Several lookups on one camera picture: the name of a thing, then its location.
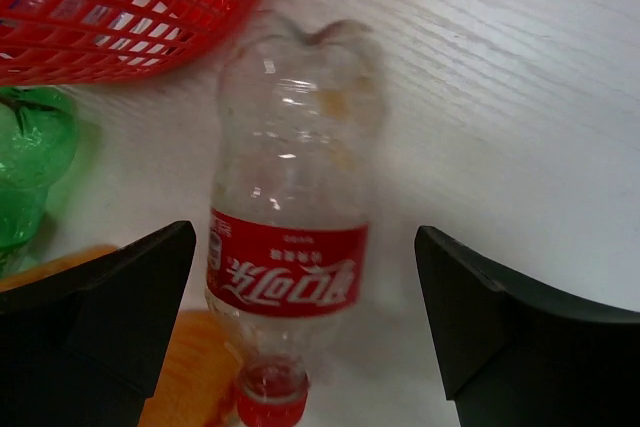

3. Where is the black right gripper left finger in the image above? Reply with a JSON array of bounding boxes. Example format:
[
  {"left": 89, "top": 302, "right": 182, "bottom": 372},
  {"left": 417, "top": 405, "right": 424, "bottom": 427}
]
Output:
[{"left": 1, "top": 221, "right": 196, "bottom": 427}]

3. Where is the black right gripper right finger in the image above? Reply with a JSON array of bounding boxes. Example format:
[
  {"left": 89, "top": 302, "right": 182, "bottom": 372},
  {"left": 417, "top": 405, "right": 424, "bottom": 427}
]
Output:
[{"left": 414, "top": 226, "right": 639, "bottom": 426}]

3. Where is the green plastic bottle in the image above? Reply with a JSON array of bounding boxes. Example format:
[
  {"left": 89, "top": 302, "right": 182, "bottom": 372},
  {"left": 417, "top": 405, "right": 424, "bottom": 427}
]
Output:
[{"left": 1, "top": 87, "right": 79, "bottom": 276}]

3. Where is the red label cola bottle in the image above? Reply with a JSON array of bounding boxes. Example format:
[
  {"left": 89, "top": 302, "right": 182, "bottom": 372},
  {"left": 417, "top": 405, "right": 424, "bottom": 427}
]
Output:
[{"left": 206, "top": 12, "right": 386, "bottom": 426}]

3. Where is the red mesh plastic bin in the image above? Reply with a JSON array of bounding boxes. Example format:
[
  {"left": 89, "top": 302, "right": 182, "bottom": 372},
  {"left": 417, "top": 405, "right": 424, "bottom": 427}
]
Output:
[{"left": 1, "top": 0, "right": 260, "bottom": 86}]

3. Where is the orange juice bottle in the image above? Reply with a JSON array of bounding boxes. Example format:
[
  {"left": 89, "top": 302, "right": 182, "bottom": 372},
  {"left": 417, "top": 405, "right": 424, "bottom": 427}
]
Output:
[
  {"left": 139, "top": 310, "right": 240, "bottom": 427},
  {"left": 0, "top": 245, "right": 118, "bottom": 293}
]

